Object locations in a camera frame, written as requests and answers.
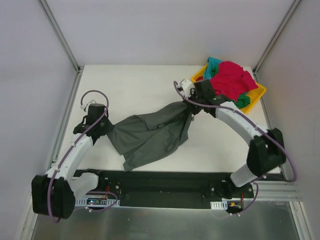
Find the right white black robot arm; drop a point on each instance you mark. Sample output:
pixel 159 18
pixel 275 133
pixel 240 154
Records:
pixel 265 146

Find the right white cable duct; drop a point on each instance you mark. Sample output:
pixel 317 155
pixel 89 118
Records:
pixel 219 205

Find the dark grey t shirt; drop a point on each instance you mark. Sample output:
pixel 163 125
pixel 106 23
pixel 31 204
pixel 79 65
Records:
pixel 147 138

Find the left aluminium frame post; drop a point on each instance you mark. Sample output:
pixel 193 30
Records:
pixel 59 34

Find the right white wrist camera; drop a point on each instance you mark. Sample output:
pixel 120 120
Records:
pixel 185 87

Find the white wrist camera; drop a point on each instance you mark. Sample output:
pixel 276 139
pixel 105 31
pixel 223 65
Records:
pixel 185 87
pixel 85 106

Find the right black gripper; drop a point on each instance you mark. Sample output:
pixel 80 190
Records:
pixel 194 108

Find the left white cable duct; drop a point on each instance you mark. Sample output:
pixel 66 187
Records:
pixel 100 202

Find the teal t shirt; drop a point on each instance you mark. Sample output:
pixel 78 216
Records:
pixel 212 68

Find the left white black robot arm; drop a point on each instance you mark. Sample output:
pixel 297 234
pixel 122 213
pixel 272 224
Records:
pixel 55 193

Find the aluminium front rail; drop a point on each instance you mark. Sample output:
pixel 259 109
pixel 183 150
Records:
pixel 263 190

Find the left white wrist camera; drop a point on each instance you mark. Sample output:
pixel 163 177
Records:
pixel 85 106

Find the right aluminium frame post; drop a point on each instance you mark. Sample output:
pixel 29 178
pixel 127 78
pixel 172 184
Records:
pixel 277 34

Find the aluminium frame post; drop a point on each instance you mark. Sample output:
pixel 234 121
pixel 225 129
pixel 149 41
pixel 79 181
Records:
pixel 277 34
pixel 59 34

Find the magenta t shirt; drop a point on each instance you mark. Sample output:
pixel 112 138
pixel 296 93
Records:
pixel 232 80

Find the yellow plastic bin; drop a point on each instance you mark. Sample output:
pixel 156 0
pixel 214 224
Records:
pixel 254 95

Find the white cable duct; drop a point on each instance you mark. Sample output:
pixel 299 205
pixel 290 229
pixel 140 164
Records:
pixel 100 202
pixel 219 205

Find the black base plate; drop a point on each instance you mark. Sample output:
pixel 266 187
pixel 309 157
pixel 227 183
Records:
pixel 150 189

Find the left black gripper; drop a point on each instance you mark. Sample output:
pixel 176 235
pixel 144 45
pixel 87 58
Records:
pixel 105 126

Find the green t shirt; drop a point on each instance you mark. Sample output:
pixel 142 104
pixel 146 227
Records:
pixel 242 101

